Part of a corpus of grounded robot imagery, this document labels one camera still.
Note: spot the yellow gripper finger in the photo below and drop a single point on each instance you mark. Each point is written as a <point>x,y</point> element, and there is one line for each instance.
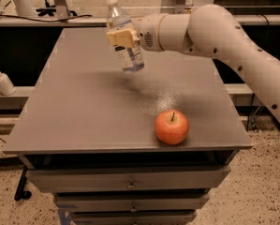
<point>123,37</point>

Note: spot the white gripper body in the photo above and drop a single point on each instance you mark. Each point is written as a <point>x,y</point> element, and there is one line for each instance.
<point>147,32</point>

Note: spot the clear plastic water bottle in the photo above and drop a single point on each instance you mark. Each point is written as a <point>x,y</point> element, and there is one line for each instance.
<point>130,59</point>

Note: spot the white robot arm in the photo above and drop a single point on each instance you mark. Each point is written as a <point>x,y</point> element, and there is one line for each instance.
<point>210,31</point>

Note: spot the white pump dispenser bottle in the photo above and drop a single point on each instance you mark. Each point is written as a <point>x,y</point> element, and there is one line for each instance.
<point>7,88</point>

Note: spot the red apple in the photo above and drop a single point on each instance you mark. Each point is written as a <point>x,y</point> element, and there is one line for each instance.
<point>171,127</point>

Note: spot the top grey drawer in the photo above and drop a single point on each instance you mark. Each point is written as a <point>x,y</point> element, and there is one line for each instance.
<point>128,179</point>

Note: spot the grey drawer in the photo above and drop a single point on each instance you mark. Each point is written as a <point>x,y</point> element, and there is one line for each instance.
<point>128,179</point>
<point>132,202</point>
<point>137,218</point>

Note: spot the middle grey drawer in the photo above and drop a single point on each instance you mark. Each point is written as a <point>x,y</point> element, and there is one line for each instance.
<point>132,202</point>

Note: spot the bottom grey drawer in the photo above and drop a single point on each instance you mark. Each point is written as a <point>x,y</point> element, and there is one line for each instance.
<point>137,218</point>

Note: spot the black caster wheel leg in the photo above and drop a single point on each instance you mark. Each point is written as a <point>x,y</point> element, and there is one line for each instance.
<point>21,193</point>

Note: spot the grey metal post left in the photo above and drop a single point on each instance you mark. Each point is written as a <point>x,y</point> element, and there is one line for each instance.
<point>61,9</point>

